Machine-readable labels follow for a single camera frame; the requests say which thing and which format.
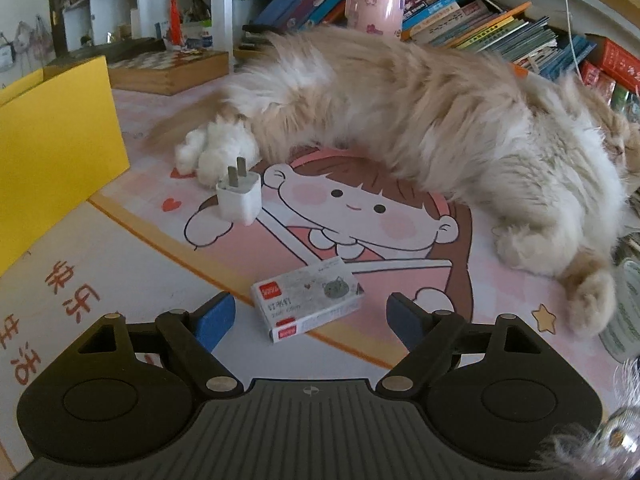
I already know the white cable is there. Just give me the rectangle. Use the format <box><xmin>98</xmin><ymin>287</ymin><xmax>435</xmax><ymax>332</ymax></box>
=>
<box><xmin>552</xmin><ymin>0</ymin><xmax>585</xmax><ymax>81</ymax></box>

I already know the white charger plug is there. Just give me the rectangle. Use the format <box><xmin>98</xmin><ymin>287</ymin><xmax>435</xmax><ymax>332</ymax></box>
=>
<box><xmin>216</xmin><ymin>156</ymin><xmax>262</xmax><ymax>226</ymax></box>

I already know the pink printed cup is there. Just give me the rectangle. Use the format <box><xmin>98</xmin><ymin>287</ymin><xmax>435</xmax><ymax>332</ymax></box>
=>
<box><xmin>344</xmin><ymin>0</ymin><xmax>407</xmax><ymax>38</ymax></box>

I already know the wooden chessboard box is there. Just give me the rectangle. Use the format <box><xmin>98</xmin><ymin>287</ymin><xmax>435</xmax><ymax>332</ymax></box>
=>
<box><xmin>107</xmin><ymin>50</ymin><xmax>230</xmax><ymax>96</ymax></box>

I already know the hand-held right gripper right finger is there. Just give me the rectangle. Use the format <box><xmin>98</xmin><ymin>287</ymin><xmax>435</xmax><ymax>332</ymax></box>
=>
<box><xmin>376</xmin><ymin>292</ymin><xmax>568</xmax><ymax>395</ymax></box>

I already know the white bookshelf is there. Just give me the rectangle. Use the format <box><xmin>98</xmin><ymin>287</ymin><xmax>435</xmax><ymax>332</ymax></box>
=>
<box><xmin>60</xmin><ymin>0</ymin><xmax>640</xmax><ymax>68</ymax></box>

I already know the row of leaning books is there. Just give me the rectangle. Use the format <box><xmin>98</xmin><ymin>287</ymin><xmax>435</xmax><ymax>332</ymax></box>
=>
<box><xmin>242</xmin><ymin>0</ymin><xmax>640</xmax><ymax>121</ymax></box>

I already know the red slim bottle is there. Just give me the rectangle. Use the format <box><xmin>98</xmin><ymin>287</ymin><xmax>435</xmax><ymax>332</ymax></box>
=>
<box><xmin>169</xmin><ymin>0</ymin><xmax>184</xmax><ymax>47</ymax></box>

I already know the white staples box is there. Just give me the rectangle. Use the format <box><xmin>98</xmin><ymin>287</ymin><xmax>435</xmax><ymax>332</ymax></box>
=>
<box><xmin>250</xmin><ymin>256</ymin><xmax>365</xmax><ymax>345</ymax></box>

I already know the fluffy cream cat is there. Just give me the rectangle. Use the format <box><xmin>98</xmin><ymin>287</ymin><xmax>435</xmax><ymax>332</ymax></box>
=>
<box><xmin>145</xmin><ymin>25</ymin><xmax>640</xmax><ymax>338</ymax></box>

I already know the yellow cardboard box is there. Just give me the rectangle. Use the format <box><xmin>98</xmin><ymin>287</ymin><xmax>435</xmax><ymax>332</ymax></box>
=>
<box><xmin>0</xmin><ymin>56</ymin><xmax>131</xmax><ymax>277</ymax></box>

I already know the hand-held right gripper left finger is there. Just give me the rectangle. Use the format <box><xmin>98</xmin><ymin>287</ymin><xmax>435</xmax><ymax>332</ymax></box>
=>
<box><xmin>45</xmin><ymin>291</ymin><xmax>246</xmax><ymax>397</ymax></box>

